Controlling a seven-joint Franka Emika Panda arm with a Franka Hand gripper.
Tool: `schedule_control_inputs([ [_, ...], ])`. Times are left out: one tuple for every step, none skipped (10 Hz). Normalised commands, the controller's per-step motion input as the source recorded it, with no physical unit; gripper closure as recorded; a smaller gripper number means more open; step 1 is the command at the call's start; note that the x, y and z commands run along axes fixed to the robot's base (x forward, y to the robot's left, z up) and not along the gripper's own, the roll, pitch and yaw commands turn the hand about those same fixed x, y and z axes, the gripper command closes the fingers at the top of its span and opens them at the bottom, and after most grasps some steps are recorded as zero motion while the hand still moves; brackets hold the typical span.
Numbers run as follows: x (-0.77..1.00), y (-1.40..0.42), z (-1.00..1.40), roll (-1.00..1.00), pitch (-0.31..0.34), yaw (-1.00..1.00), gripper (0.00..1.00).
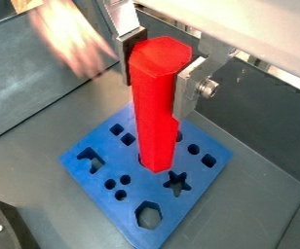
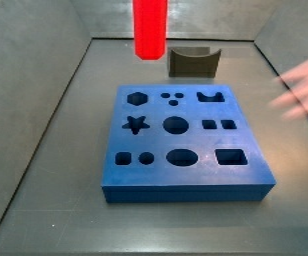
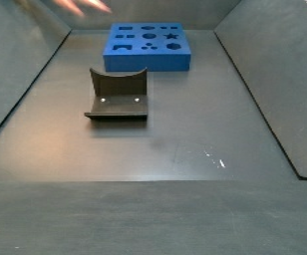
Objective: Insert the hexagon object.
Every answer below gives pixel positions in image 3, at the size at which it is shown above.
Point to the black curved plastic holder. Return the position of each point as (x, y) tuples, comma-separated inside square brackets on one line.
[(120, 90)]

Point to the blue shape sorter block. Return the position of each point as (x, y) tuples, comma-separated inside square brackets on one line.
[(152, 46)]

